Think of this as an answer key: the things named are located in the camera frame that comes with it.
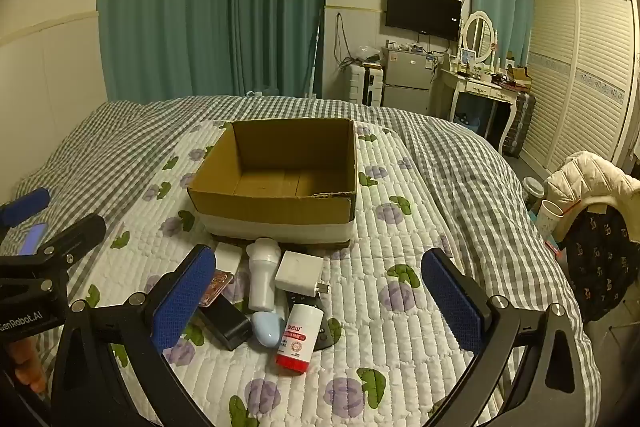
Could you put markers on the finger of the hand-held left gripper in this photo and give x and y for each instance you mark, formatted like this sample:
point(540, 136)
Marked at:
point(25, 204)
point(75, 234)

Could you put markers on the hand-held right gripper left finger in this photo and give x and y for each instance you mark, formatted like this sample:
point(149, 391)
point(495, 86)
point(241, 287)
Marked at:
point(185, 297)

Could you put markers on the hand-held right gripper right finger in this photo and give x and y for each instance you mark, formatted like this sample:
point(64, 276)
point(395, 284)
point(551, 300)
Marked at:
point(452, 302)

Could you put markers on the pink patterned card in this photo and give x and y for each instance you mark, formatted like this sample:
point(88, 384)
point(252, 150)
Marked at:
point(218, 287)

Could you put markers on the black power bank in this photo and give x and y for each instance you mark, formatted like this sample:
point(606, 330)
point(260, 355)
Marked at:
point(227, 322)

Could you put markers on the small white box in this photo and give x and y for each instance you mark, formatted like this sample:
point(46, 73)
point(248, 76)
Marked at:
point(229, 257)

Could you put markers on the light blue egg-shaped case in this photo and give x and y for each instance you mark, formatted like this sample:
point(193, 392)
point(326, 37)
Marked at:
point(265, 329)

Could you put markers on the white plug charger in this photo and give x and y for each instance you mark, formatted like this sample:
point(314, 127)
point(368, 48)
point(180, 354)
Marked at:
point(297, 272)

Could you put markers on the brown cardboard box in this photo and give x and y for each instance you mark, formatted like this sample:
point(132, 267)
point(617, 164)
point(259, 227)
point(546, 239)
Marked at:
point(270, 212)

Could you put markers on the black remote control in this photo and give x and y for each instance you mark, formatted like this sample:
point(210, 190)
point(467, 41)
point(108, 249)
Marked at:
point(325, 332)

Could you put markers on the person's left hand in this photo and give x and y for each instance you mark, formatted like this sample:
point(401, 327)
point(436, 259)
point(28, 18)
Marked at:
point(26, 364)

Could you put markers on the floral quilted blanket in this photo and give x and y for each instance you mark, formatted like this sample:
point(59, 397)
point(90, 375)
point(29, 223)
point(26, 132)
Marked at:
point(380, 332)

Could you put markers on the white paper cup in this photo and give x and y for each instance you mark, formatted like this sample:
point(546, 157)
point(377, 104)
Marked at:
point(549, 219)

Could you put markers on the dark printed garment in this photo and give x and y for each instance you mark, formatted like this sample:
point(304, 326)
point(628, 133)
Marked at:
point(600, 262)

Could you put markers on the white puffer jacket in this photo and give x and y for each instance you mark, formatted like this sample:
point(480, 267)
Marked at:
point(590, 177)

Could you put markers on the dark suitcase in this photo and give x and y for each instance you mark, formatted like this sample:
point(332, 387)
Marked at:
point(519, 122)

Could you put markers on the white dressing table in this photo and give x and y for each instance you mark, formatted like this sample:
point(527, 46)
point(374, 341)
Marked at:
point(470, 89)

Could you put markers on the silver small fridge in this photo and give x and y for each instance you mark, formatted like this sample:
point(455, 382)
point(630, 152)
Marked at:
point(407, 77)

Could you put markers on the white suitcase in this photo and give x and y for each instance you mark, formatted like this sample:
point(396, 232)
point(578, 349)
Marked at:
point(360, 84)

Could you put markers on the wide green curtain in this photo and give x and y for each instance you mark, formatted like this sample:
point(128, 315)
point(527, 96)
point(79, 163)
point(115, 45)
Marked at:
point(200, 7)

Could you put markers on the white slatted wardrobe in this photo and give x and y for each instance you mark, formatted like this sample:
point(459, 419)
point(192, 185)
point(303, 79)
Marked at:
point(585, 77)

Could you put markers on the white pole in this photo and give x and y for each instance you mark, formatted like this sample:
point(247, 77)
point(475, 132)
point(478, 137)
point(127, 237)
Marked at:
point(314, 67)

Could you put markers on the oval white vanity mirror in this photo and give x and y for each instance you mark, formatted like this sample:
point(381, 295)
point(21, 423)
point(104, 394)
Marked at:
point(478, 36)

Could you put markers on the black wall television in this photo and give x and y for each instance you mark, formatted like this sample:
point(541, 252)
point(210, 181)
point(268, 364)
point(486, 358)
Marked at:
point(422, 12)

